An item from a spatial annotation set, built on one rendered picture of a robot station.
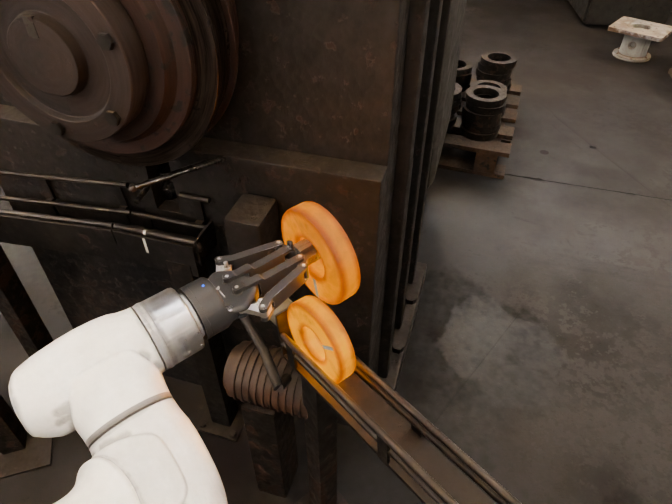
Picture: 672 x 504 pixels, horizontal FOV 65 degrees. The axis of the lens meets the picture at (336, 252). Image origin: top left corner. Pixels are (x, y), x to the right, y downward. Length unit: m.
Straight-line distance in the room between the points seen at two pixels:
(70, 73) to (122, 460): 0.56
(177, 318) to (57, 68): 0.44
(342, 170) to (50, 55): 0.50
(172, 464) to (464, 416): 1.20
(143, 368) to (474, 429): 1.20
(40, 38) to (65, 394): 0.51
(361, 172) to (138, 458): 0.63
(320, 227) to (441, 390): 1.11
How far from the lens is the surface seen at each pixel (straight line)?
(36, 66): 0.94
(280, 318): 0.94
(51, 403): 0.65
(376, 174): 1.00
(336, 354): 0.84
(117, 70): 0.86
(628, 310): 2.18
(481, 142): 2.66
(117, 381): 0.63
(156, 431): 0.62
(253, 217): 1.02
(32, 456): 1.80
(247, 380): 1.11
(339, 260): 0.70
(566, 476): 1.69
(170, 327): 0.65
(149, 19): 0.85
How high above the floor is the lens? 1.41
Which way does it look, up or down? 41 degrees down
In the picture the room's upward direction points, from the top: straight up
